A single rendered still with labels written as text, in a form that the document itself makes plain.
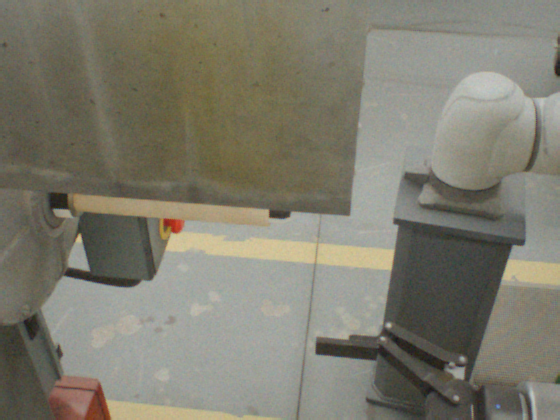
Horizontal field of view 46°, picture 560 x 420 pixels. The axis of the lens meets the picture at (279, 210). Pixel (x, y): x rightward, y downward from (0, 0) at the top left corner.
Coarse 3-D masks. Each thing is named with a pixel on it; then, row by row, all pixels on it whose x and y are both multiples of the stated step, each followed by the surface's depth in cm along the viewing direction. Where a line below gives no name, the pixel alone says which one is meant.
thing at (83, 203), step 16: (80, 208) 62; (96, 208) 61; (112, 208) 61; (128, 208) 61; (144, 208) 61; (160, 208) 60; (176, 208) 60; (192, 208) 60; (208, 208) 60; (224, 208) 60; (240, 208) 59; (240, 224) 61; (256, 224) 60
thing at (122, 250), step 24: (96, 216) 91; (120, 216) 90; (144, 216) 91; (96, 240) 94; (120, 240) 93; (144, 240) 93; (168, 240) 104; (96, 264) 97; (120, 264) 97; (144, 264) 96
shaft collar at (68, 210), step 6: (54, 192) 60; (54, 198) 60; (60, 198) 60; (66, 198) 60; (72, 198) 61; (54, 204) 61; (60, 204) 61; (66, 204) 60; (72, 204) 61; (54, 210) 61; (60, 210) 61; (66, 210) 61; (72, 210) 61; (60, 216) 62; (66, 216) 62; (72, 216) 62; (78, 216) 63
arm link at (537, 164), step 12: (552, 96) 133; (540, 108) 133; (552, 108) 129; (540, 120) 132; (552, 120) 129; (540, 132) 132; (552, 132) 129; (540, 144) 132; (552, 144) 130; (540, 156) 133; (552, 156) 132; (528, 168) 137; (540, 168) 136; (552, 168) 135
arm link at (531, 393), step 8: (520, 384) 70; (528, 384) 69; (536, 384) 69; (544, 384) 69; (552, 384) 69; (520, 392) 70; (528, 392) 68; (536, 392) 67; (544, 392) 67; (552, 392) 67; (528, 400) 67; (536, 400) 66; (544, 400) 66; (552, 400) 66; (528, 408) 67; (536, 408) 66; (544, 408) 66; (552, 408) 66; (528, 416) 67; (536, 416) 65; (544, 416) 65; (552, 416) 65
